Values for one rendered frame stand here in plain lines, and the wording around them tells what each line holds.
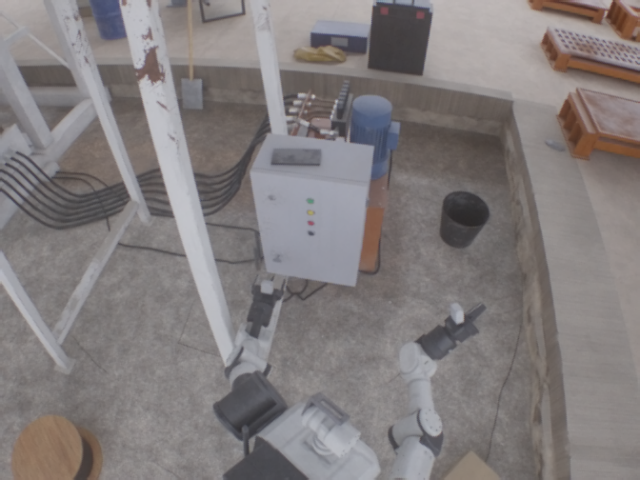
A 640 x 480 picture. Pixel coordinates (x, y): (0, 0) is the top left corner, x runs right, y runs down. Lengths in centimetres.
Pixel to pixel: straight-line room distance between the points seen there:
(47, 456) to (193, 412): 78
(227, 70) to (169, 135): 302
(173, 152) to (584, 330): 217
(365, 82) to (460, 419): 277
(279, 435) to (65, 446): 155
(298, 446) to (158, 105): 84
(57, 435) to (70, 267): 130
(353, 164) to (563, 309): 153
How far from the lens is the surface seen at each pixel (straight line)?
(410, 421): 109
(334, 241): 159
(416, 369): 120
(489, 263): 291
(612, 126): 363
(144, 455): 239
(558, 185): 320
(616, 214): 326
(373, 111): 210
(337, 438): 85
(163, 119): 103
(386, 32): 377
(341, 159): 145
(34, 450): 242
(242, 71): 399
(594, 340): 250
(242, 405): 101
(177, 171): 110
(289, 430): 97
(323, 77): 379
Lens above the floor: 218
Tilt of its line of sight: 51 degrees down
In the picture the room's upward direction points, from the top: straight up
